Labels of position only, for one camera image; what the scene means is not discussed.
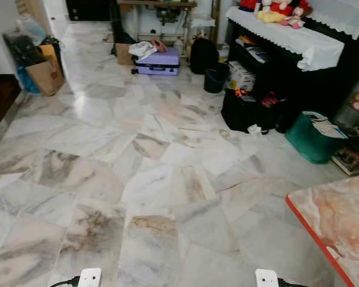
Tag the black backpack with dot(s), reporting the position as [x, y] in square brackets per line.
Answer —
[203, 55]

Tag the white lace piano cover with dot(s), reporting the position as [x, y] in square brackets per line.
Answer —
[287, 39]

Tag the wooden sewing table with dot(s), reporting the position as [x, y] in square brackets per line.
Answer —
[158, 5]

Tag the black waste bin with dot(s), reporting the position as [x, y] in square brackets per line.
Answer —
[215, 79]

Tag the white lace runner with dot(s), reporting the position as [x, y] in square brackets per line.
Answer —
[341, 15]

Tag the purple suitcase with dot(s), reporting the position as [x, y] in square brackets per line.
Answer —
[160, 63]

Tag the stuffed black bag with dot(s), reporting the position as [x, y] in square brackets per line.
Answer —
[24, 49]

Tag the black glass display cabinet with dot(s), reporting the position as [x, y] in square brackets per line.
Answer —
[356, 131]

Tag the blue bag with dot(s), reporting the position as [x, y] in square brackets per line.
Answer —
[27, 81]

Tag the white cloth bundle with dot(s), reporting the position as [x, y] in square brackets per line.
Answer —
[142, 49]

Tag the cardboard box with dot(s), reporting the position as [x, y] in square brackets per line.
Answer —
[124, 54]

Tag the white carton box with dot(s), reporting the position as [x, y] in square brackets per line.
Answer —
[241, 76]

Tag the large red plush doll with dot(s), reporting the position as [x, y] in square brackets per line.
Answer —
[281, 7]

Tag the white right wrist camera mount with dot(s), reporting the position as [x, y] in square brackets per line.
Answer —
[266, 278]

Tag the green storage basket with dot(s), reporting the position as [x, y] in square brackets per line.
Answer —
[311, 140]

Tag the small red plush doll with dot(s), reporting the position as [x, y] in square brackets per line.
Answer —
[247, 5]

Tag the black floor bag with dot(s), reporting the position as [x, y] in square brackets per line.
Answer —
[245, 113]

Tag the brown paper bag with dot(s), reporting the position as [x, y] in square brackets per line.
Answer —
[46, 76]

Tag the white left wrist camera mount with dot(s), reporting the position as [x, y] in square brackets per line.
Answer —
[90, 278]

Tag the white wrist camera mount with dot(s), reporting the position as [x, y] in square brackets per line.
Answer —
[266, 278]
[90, 278]

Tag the marble folding table red edge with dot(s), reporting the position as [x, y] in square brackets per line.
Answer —
[341, 227]

